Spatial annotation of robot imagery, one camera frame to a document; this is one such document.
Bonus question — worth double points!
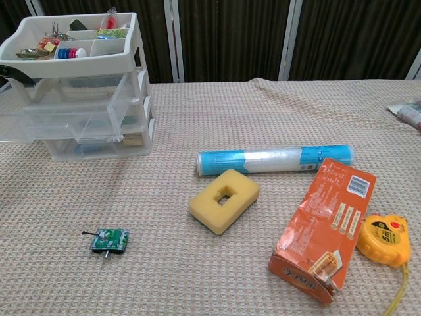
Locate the floral tissue pack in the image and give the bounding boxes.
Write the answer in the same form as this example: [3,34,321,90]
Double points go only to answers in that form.
[387,100,421,132]

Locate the metal keychain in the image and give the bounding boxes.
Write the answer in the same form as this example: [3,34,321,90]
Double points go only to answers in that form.
[49,21,75,42]

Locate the stacked coloured round magnets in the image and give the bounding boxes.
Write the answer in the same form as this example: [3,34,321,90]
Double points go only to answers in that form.
[57,47,88,60]

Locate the red clips clear packet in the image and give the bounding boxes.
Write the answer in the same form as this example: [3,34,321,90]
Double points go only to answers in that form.
[107,6,130,31]

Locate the green orange wrapped candy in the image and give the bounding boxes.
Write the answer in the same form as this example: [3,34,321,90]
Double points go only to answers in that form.
[16,47,47,61]

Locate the clear plastic drawer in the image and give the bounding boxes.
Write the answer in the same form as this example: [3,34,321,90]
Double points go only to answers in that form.
[45,130,149,161]
[22,97,148,132]
[0,74,132,143]

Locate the yellow tape measure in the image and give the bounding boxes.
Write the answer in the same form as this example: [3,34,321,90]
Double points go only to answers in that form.
[357,213,412,316]

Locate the red yellow wrapped candy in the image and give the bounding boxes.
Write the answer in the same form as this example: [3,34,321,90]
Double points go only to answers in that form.
[37,36,62,50]

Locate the blue cling film roll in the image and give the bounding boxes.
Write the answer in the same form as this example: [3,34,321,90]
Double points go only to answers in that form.
[196,144,357,178]

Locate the white compartment organizer box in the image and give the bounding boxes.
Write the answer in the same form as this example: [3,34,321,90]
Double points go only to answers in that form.
[0,12,157,162]

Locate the small green toy tank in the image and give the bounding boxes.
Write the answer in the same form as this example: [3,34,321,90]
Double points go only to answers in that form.
[81,228,130,261]

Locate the orange cardboard carton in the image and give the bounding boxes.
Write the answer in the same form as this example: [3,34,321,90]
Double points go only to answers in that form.
[268,157,378,309]

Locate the tan wooden block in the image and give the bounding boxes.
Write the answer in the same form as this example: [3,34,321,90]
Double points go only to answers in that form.
[123,133,145,147]

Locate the yellow sponge with hole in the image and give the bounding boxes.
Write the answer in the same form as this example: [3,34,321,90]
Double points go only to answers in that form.
[188,168,261,236]

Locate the beige woven tablecloth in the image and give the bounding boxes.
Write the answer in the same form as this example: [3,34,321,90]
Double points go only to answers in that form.
[0,77,421,316]

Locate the blue battery blister pack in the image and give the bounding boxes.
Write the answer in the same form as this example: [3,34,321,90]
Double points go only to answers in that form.
[95,28,130,40]

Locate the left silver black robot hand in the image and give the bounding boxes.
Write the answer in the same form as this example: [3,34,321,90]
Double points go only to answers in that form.
[0,64,36,87]

